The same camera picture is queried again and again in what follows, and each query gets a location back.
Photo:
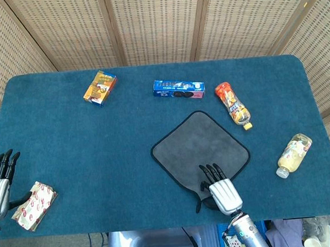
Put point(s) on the grey green cleaning cloth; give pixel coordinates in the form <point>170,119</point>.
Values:
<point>195,144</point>

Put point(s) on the orange label drink bottle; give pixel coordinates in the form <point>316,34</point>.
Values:
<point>233,103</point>

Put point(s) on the pale yellow drink bottle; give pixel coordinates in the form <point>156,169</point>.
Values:
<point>294,154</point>

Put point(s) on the playing cards pack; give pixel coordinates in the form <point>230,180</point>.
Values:
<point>234,245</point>

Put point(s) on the red white patterned snack packet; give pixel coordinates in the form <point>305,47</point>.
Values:
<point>34,206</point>

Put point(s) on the white paper cup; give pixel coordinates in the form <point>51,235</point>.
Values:
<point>311,244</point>

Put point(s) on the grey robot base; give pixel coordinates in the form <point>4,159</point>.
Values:
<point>151,244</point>

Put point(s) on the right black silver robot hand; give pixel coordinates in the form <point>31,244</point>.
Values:
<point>225,196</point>

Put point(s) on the clear plastic bag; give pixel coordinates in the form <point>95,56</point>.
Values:
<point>319,228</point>

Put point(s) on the purple cloth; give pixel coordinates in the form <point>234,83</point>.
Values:
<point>285,231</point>

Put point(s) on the orange yellow carton box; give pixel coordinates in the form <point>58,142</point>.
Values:
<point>100,88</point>

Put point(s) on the blue carpet table cover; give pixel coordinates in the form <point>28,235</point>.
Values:
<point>98,151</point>

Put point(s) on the blue cookie box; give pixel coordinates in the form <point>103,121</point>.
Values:
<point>176,89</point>

